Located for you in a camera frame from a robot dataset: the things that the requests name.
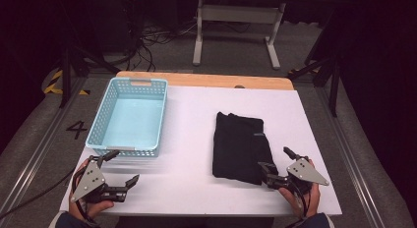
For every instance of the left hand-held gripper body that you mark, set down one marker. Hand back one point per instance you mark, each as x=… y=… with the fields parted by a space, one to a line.
x=89 y=182

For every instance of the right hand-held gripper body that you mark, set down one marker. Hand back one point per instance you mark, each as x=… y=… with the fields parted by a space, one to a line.
x=306 y=172

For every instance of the black cloth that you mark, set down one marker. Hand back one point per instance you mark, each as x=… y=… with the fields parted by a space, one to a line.
x=239 y=146

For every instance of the light blue plastic basket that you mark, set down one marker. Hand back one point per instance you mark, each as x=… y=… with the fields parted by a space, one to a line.
x=131 y=123

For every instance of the person's left hand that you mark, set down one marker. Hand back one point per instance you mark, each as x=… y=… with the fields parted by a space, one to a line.
x=82 y=210

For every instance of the person's right hand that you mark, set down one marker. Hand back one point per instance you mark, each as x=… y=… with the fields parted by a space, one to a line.
x=314 y=201

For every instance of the white table mat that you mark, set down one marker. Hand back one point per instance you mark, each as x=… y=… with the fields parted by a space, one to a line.
x=190 y=139

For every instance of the yellow black hazard tape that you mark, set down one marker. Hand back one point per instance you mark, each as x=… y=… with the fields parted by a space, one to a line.
x=52 y=85

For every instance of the black tripod stand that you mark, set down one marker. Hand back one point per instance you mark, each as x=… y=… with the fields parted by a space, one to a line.
x=332 y=74

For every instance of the aluminium floor rail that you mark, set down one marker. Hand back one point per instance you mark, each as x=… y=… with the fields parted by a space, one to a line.
x=347 y=156
x=39 y=146

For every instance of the white metal desk frame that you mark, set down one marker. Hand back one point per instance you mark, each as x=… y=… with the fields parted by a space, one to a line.
x=239 y=15

